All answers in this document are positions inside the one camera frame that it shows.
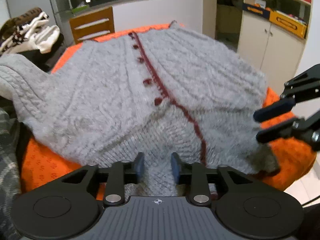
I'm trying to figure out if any black folded garment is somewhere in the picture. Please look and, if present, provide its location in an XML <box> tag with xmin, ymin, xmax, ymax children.
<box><xmin>22</xmin><ymin>33</ymin><xmax>67</xmax><ymax>72</ymax></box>

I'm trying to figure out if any dark blue tray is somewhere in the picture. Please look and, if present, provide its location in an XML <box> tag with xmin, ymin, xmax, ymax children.
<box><xmin>242</xmin><ymin>2</ymin><xmax>272</xmax><ymax>18</ymax></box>

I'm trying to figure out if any cream storage cabinet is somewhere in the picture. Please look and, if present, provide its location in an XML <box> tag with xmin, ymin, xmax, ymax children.
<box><xmin>237</xmin><ymin>0</ymin><xmax>314</xmax><ymax>88</ymax></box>

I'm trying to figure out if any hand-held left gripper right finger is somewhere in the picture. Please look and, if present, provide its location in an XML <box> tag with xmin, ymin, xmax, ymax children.
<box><xmin>170</xmin><ymin>152</ymin><xmax>259</xmax><ymax>207</ymax></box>

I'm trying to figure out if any stack of folded white clothes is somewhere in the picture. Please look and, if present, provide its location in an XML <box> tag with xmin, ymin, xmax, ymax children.
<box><xmin>0</xmin><ymin>11</ymin><xmax>51</xmax><ymax>55</ymax></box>

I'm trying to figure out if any grey knit cardigan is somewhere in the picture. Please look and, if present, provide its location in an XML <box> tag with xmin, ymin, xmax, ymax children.
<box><xmin>0</xmin><ymin>21</ymin><xmax>281</xmax><ymax>198</ymax></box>

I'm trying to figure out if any black cable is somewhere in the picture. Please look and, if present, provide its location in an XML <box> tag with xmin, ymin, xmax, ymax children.
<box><xmin>301</xmin><ymin>196</ymin><xmax>320</xmax><ymax>208</ymax></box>

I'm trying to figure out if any white folded sweatshirt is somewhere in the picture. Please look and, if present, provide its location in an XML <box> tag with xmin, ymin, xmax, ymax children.
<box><xmin>24</xmin><ymin>24</ymin><xmax>61</xmax><ymax>55</ymax></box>

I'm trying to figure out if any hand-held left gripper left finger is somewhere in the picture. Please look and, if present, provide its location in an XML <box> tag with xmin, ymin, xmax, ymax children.
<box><xmin>60</xmin><ymin>152</ymin><xmax>145</xmax><ymax>207</ymax></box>

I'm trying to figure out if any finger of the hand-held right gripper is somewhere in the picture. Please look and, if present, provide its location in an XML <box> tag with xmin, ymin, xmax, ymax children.
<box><xmin>253</xmin><ymin>63</ymin><xmax>320</xmax><ymax>123</ymax></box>
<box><xmin>256</xmin><ymin>107</ymin><xmax>320</xmax><ymax>152</ymax></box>

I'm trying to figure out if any orange patterned mat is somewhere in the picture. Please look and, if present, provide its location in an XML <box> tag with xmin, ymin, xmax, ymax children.
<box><xmin>19</xmin><ymin>23</ymin><xmax>317</xmax><ymax>201</ymax></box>

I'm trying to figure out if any wooden chair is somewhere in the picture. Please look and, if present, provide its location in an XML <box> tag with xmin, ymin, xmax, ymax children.
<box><xmin>68</xmin><ymin>6</ymin><xmax>116</xmax><ymax>45</ymax></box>

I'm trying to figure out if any brown flower-patterned sweater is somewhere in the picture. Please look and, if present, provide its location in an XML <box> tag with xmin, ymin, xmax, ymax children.
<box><xmin>0</xmin><ymin>7</ymin><xmax>43</xmax><ymax>35</ymax></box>

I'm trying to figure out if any grey plaid garment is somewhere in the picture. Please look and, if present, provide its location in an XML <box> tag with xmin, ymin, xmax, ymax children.
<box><xmin>0</xmin><ymin>107</ymin><xmax>22</xmax><ymax>240</ymax></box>

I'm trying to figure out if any yellow tray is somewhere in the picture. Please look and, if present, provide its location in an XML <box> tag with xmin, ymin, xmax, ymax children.
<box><xmin>268</xmin><ymin>10</ymin><xmax>308</xmax><ymax>39</ymax></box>

